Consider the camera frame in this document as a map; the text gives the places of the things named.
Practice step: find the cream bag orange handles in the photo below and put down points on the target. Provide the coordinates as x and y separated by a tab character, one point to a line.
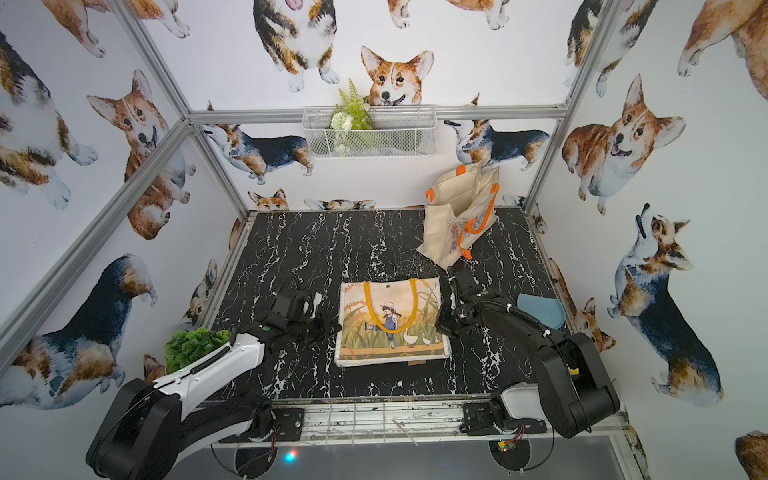
459	209

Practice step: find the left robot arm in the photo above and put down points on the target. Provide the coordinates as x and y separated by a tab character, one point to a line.
152	426

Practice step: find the cream bag yellow handles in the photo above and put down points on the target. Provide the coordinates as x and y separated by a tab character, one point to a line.
390	322

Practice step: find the white wire wall basket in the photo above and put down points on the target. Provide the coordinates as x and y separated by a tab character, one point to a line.
398	132

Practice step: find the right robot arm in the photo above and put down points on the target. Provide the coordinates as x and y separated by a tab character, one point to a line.
571	390

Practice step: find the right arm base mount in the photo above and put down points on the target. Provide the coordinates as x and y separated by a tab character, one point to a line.
491	418

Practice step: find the green leafy plant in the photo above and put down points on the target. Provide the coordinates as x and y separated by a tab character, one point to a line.
186	347

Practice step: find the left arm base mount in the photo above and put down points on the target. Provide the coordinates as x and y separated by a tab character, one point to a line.
281	424

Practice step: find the light blue dustpan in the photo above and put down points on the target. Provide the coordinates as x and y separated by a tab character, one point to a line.
548	311

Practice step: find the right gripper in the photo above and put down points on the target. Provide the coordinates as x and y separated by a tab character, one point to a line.
443	324

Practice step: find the green fern with white flower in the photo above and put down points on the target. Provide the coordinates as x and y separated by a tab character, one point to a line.
350	122

